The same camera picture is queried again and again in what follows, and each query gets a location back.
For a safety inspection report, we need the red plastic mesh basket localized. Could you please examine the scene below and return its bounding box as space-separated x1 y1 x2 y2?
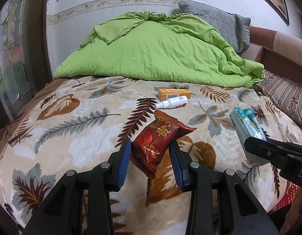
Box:
267 185 300 213

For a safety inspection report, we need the leaf-printed beige blanket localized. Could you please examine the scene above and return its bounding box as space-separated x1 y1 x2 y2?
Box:
0 75 302 235

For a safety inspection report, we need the brown and beige headboard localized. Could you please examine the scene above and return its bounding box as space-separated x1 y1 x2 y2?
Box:
240 26 302 86

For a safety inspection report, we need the teal tissue packet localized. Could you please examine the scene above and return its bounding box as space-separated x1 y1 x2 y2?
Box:
229 107 271 165

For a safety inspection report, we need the green quilt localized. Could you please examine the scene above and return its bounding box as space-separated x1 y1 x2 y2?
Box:
54 11 265 89

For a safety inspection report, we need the orange small box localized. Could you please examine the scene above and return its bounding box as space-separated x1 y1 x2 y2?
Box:
158 88 192 101

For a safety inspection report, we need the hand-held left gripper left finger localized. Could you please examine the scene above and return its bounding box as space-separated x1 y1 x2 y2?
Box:
22 139 132 235

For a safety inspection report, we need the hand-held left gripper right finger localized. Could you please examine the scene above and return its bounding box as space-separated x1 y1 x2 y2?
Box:
169 139 280 235

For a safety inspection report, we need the grey quilted pillow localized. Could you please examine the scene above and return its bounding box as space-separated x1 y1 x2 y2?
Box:
178 0 251 53

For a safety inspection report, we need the white spray bottle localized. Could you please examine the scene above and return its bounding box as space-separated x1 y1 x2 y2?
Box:
154 96 188 109

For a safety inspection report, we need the wooden door with patterned glass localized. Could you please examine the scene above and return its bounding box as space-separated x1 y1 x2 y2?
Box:
0 0 52 128

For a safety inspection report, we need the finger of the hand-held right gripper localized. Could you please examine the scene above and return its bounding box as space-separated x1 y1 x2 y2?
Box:
244 136 302 169

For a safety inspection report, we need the striped beige pillow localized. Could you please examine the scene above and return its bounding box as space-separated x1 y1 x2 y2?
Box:
254 70 302 134

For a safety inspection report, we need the red snack packet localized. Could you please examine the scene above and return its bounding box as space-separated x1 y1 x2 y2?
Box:
130 110 197 180

